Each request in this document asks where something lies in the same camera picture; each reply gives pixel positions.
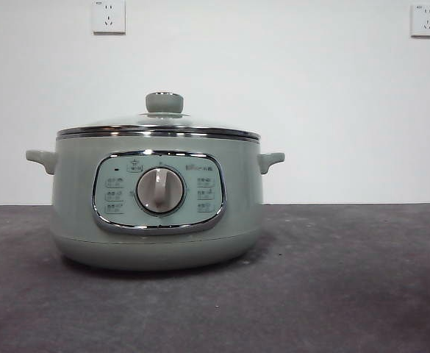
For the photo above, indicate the glass lid with grey knob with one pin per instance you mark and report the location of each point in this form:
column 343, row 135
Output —
column 165, row 103

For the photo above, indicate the pale green electric pot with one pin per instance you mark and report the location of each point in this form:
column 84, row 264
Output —
column 75, row 191

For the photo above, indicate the white wall socket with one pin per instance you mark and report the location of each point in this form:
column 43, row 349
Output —
column 426, row 20
column 109, row 16

